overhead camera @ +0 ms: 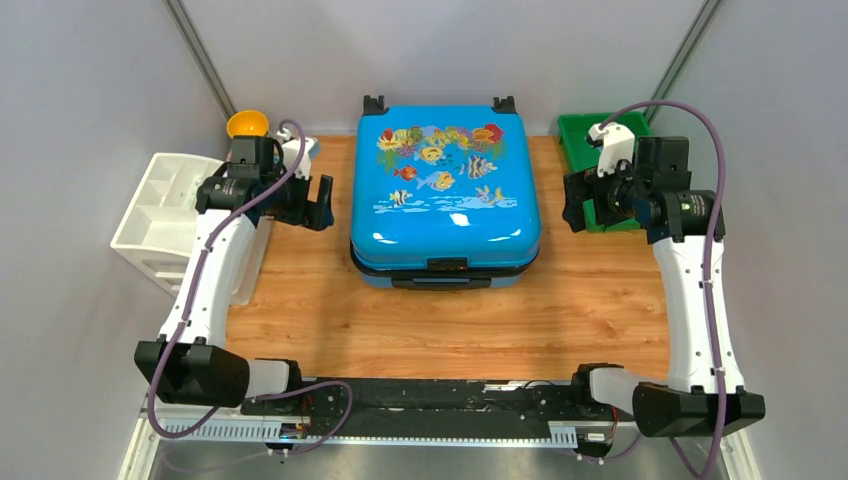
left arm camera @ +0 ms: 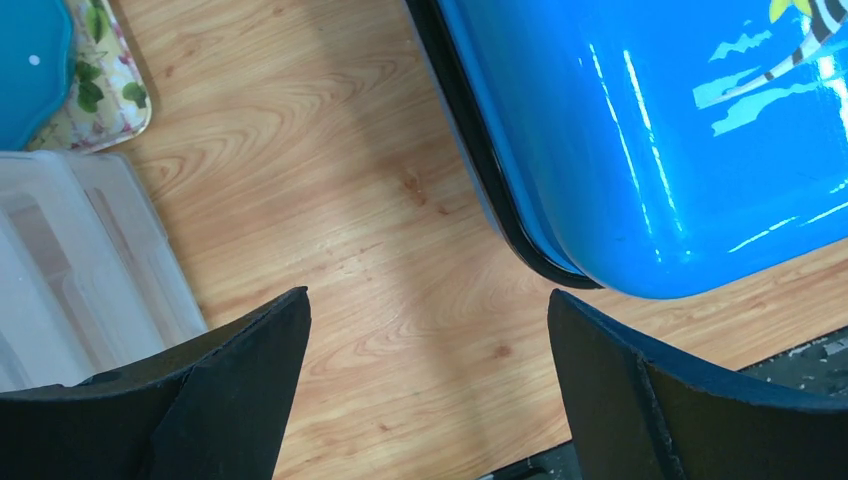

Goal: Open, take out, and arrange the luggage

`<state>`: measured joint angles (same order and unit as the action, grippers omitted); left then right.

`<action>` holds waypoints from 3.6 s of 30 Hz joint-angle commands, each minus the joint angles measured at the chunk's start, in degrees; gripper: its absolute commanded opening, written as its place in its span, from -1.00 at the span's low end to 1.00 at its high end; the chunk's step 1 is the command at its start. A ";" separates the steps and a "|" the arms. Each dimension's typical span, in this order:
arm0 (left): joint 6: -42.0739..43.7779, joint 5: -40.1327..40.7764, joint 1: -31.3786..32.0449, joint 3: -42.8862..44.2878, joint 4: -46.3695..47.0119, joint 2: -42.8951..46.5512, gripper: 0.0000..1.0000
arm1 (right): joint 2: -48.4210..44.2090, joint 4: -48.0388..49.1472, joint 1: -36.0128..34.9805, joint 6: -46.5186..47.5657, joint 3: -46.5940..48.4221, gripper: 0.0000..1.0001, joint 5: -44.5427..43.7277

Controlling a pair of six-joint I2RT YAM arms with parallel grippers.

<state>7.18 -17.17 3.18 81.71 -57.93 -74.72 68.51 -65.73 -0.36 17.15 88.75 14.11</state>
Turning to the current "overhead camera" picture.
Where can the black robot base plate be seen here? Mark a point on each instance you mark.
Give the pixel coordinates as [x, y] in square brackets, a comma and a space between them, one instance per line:
[509, 413]

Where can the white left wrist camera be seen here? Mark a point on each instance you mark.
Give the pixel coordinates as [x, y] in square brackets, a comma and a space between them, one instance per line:
[291, 146]

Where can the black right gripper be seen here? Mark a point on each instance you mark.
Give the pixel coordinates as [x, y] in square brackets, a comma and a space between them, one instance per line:
[586, 184]

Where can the yellow bowl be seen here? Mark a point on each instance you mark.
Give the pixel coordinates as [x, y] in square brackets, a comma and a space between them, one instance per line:
[247, 123]

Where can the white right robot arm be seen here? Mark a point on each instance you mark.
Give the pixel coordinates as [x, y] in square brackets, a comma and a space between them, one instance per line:
[704, 388]

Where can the aluminium frame rail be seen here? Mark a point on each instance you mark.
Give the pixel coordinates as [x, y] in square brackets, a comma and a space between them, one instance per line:
[190, 442]

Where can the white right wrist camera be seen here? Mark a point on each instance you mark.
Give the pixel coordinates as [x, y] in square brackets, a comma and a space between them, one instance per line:
[615, 141]

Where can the blue fish-print suitcase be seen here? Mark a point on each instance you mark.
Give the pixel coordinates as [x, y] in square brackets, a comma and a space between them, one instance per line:
[443, 196]

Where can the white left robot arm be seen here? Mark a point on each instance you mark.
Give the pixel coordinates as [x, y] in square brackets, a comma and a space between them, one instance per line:
[268, 180]

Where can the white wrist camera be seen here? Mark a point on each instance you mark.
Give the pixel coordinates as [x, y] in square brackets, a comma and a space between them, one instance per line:
[291, 146]
[615, 141]

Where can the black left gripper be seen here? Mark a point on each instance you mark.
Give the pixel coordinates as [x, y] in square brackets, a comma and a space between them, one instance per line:
[313, 215]

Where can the white plastic drawer organizer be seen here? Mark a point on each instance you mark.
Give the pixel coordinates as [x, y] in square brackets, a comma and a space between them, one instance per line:
[157, 231]

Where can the green plastic tray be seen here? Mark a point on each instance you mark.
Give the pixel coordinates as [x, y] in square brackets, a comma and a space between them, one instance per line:
[580, 155]

